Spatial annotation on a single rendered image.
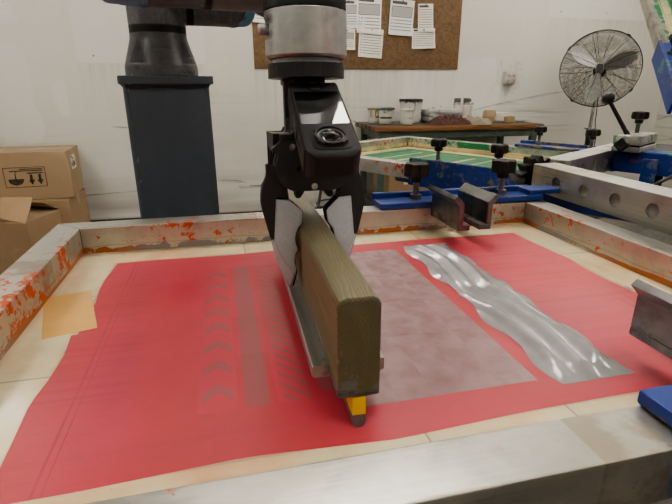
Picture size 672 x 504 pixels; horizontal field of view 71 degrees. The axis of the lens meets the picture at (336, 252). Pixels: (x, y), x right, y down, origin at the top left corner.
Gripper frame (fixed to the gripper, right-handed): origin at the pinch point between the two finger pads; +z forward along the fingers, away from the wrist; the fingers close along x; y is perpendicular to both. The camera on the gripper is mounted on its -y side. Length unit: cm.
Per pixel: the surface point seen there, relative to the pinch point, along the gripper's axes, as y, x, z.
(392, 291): 4.0, -10.0, 4.6
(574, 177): 24, -50, -4
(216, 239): 26.9, 9.9, 3.0
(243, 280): 11.6, 6.8, 4.3
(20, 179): 337, 147, 33
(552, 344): -11.6, -19.7, 4.7
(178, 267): 18.2, 14.9, 4.1
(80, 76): 381, 107, -38
